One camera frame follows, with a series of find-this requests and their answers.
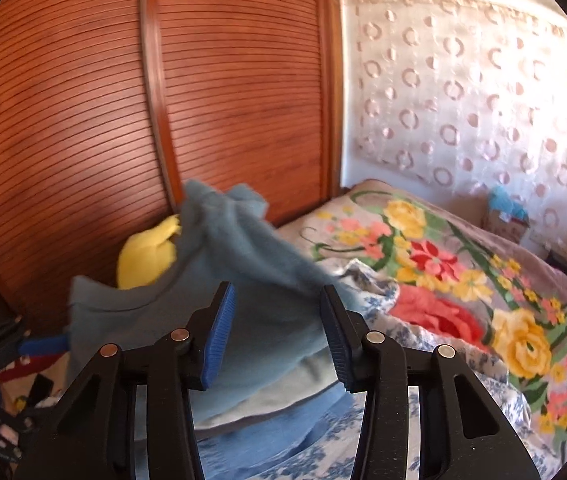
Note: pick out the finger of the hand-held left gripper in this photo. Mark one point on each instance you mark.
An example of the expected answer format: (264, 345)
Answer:
(43, 345)

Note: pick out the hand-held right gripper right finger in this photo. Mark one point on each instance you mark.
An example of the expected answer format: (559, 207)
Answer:
(338, 345)

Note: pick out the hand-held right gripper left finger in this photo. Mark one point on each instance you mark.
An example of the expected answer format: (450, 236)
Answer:
(218, 342)

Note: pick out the teal pants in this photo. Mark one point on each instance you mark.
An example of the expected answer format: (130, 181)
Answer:
(263, 285)

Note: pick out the blue jeans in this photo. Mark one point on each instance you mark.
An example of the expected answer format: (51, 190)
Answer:
(283, 427)

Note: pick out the yellow garment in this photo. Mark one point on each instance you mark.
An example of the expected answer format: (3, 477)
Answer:
(143, 255)

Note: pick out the blue floral bedsheet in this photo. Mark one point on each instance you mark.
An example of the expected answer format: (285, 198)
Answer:
(313, 460)

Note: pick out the colourful floral blanket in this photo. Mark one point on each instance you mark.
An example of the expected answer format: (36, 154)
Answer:
(438, 270)

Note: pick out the box with blue contents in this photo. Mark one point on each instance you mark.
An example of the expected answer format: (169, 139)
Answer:
(506, 205)

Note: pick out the wooden slatted wardrobe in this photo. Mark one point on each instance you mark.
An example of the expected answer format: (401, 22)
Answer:
(88, 110)

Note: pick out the sheer circle-patterned curtain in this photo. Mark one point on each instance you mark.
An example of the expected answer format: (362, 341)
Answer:
(463, 100)

